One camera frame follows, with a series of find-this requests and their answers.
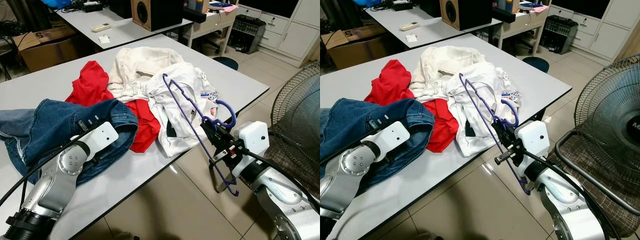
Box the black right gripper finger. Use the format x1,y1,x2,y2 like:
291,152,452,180
202,126,227,150
491,116,521,141
494,127,515,149
200,116,233,142

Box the purple clothes hanger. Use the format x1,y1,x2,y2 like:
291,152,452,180
458,73,532,196
161,73,241,197

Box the white t-shirt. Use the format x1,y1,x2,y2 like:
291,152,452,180
445,62,523,158
146,62,221,159

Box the blue denim jeans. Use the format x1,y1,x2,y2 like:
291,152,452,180
320,97,436,191
0,98,139,187

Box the dark teal round stool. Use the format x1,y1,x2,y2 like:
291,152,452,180
522,56,551,74
212,56,240,71

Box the grey standing fan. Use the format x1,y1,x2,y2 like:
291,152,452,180
574,54,640,161
270,61,321,166

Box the cream white jacket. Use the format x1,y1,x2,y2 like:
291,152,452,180
409,46,488,101
107,46,187,101

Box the black audio device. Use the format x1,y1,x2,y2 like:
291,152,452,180
227,14,267,55
540,15,580,55

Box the small beige desk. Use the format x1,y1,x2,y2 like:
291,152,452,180
494,4,551,53
185,4,241,56

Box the black soundbar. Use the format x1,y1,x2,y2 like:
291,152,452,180
492,6,518,24
182,6,208,24

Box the white drawer cabinet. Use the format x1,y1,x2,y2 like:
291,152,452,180
550,0,640,66
239,0,321,69

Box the long white desk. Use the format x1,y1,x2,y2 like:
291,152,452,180
367,0,505,50
52,0,195,51

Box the red garment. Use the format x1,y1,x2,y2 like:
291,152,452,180
65,60,162,154
363,59,460,153

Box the wooden loudspeaker box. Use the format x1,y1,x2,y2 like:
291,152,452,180
440,0,493,31
131,0,185,32

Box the black television screen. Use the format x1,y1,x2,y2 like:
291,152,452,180
237,0,303,19
552,0,618,20

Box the brown cardboard box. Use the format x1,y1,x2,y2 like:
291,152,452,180
321,25,391,71
12,25,83,72

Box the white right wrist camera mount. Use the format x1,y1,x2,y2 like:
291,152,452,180
231,120,271,177
515,120,551,178

